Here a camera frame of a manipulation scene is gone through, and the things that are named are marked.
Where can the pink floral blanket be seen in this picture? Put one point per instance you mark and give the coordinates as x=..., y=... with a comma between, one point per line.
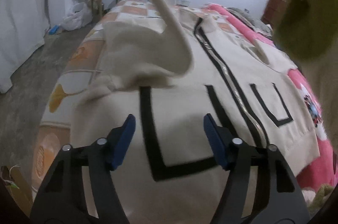
x=322, y=170

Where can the grey lace pillow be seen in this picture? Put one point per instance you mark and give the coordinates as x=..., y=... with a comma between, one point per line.
x=255, y=24

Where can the white curtain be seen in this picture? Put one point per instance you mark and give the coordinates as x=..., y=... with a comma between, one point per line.
x=23, y=26

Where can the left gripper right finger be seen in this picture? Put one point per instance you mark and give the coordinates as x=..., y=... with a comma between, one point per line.
x=261, y=187

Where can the olive green sleeve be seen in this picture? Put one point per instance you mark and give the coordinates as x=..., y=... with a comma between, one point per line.
x=307, y=29

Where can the patterned tile bed sheet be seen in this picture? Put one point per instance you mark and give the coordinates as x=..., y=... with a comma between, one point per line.
x=56, y=125

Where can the cream zip jacket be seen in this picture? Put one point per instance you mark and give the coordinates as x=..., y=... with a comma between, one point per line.
x=183, y=71

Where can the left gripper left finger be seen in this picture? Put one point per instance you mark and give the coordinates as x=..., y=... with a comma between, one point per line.
x=78, y=186

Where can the white plastic bag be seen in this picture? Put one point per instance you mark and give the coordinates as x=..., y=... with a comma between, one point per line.
x=79, y=16

